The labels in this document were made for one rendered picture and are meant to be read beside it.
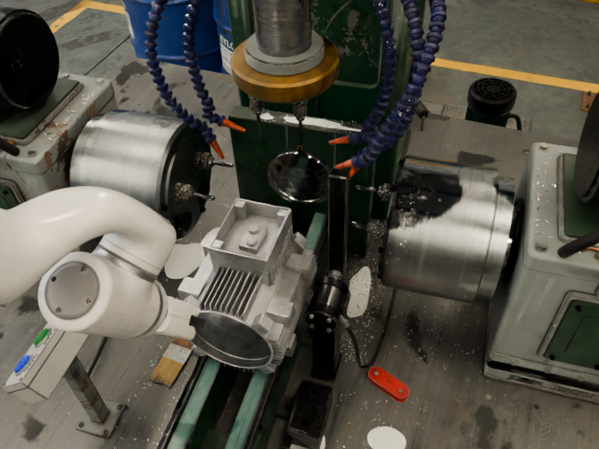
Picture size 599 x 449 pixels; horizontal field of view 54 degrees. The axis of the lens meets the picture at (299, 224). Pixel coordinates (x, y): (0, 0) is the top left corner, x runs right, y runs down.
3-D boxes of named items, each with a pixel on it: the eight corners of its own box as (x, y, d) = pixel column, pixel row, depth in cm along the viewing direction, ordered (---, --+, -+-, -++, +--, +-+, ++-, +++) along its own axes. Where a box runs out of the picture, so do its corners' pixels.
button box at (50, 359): (86, 317, 102) (61, 298, 99) (106, 308, 97) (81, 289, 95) (28, 405, 90) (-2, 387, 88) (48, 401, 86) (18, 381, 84)
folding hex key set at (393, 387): (365, 379, 114) (365, 374, 113) (373, 368, 116) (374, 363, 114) (402, 405, 110) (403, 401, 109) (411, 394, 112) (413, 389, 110)
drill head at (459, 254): (360, 212, 129) (365, 120, 111) (555, 248, 120) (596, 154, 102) (332, 301, 113) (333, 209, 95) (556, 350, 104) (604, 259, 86)
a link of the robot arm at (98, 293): (123, 254, 75) (84, 317, 73) (66, 229, 62) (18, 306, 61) (176, 285, 72) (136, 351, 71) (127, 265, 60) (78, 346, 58)
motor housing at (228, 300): (227, 273, 118) (215, 207, 104) (318, 295, 114) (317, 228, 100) (184, 357, 105) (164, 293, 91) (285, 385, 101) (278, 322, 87)
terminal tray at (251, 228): (239, 225, 106) (234, 197, 101) (294, 238, 103) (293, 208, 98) (212, 275, 98) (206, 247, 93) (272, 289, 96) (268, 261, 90)
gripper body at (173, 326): (92, 326, 75) (130, 332, 86) (163, 345, 73) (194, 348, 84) (109, 270, 77) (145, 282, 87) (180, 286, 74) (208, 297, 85)
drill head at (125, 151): (95, 164, 144) (62, 76, 126) (234, 190, 136) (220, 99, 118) (36, 236, 127) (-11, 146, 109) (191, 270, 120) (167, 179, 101)
